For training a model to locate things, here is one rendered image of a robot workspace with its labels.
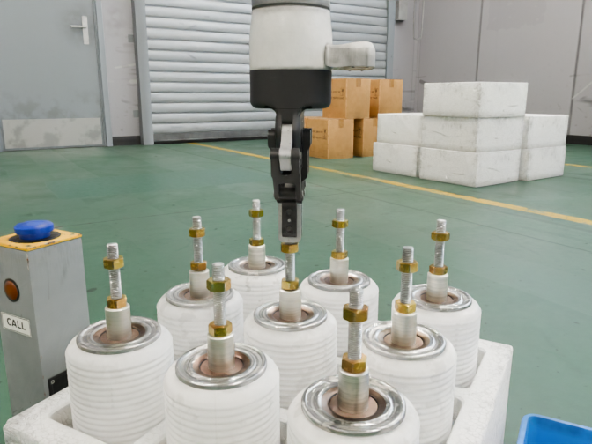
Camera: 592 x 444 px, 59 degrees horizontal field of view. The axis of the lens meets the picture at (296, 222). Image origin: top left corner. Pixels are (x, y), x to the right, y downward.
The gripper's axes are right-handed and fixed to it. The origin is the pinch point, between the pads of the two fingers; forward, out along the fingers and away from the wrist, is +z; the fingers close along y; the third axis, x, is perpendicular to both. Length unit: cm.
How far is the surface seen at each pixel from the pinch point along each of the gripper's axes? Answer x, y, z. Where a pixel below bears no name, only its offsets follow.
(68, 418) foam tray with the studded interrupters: -21.2, 6.1, 18.9
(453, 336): 16.8, -1.2, 12.3
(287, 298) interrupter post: -0.2, 1.1, 7.6
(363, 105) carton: 27, -370, -4
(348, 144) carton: 16, -362, 25
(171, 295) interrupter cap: -13.6, -4.0, 9.8
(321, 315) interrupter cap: 3.1, 0.5, 9.7
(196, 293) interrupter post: -10.7, -3.9, 9.4
